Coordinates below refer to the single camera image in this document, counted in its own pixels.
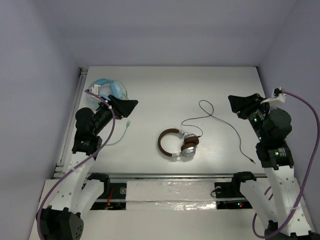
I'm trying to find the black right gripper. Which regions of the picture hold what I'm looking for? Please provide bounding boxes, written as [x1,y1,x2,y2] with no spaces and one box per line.
[228,92,270,141]

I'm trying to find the brown silver headphones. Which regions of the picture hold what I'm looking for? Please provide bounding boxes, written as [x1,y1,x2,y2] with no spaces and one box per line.
[157,128,201,158]

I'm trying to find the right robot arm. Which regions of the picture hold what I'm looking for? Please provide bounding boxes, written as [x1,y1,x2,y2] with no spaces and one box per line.
[228,88,320,240]

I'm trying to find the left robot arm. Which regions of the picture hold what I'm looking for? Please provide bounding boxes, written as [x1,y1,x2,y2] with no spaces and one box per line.
[36,94,139,240]

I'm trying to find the light blue headphones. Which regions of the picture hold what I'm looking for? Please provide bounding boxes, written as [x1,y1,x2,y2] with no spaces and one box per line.
[88,78,129,100]

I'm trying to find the thin green headphone cable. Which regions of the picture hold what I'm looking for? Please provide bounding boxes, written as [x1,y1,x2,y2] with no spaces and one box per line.
[106,90,132,147]

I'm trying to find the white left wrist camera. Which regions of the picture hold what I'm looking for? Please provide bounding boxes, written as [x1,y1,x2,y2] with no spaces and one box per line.
[89,84,102,96]

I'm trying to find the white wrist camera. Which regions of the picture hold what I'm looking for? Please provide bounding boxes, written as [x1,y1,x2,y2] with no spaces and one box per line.
[260,87,286,106]
[89,84,102,96]

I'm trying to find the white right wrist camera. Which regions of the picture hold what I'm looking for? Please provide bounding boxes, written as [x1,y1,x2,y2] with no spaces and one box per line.
[260,87,286,106]

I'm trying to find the aluminium rail frame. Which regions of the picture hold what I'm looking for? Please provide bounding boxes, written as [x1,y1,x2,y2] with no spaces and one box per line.
[51,67,89,179]

